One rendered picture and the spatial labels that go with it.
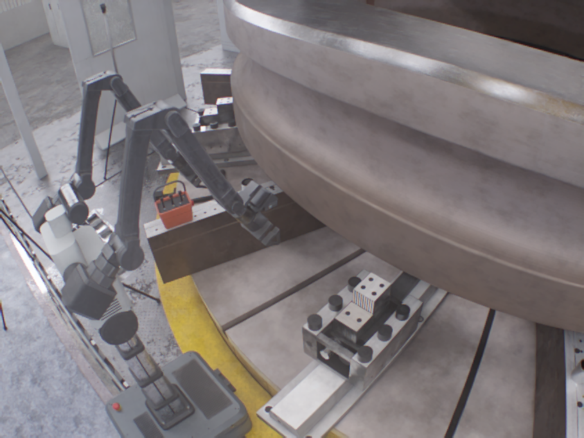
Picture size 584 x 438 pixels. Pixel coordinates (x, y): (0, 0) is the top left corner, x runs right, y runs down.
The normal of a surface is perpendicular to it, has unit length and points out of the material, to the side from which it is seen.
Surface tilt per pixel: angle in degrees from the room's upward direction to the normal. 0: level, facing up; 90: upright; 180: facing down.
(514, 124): 90
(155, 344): 0
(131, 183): 89
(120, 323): 90
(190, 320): 0
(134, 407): 0
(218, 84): 90
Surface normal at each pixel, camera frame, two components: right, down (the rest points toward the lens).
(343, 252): -0.05, -0.75
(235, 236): 0.43, 0.59
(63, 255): 0.56, 0.09
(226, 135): 0.05, 0.66
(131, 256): 0.66, 0.48
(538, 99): -0.40, -0.11
